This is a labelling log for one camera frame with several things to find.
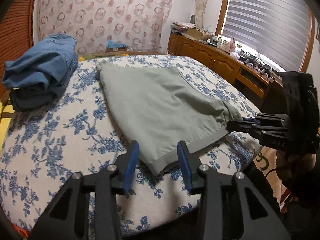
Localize brown slatted wooden wardrobe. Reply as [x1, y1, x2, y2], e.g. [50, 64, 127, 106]
[0, 0, 40, 100]

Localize pink ring-patterned curtain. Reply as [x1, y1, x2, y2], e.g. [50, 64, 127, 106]
[35, 0, 174, 55]

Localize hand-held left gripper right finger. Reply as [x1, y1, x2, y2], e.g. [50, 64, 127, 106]
[177, 140, 292, 240]

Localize black tools on stand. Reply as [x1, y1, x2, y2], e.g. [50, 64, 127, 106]
[240, 52, 273, 75]

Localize person's right hand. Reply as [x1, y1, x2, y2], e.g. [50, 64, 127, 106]
[276, 150, 317, 188]

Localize cream lace window curtain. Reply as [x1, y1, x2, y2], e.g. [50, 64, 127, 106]
[195, 0, 210, 29]

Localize dark blue folded jeans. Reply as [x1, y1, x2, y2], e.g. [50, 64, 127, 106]
[10, 55, 79, 110]

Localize brown box with blue item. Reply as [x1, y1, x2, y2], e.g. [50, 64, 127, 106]
[106, 39, 128, 52]

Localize wooden cabinet desk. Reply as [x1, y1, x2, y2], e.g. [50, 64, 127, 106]
[167, 32, 283, 108]

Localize yellow cloth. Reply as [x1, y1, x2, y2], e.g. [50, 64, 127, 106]
[0, 101, 13, 150]

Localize light blue folded jeans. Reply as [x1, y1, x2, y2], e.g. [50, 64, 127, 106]
[2, 34, 78, 90]

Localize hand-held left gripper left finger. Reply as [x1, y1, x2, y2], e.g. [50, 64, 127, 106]
[30, 140, 140, 240]

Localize blue floral white cloth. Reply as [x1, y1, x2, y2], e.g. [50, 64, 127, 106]
[0, 55, 262, 230]

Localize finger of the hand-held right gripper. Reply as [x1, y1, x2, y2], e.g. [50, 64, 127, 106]
[226, 120, 290, 138]
[242, 113, 290, 125]

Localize cardboard box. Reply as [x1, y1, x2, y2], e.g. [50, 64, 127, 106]
[186, 27, 208, 40]

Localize grey striped window blind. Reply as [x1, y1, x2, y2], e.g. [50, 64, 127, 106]
[221, 0, 313, 72]

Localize grey-green pants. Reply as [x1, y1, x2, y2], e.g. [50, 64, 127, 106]
[96, 61, 244, 177]

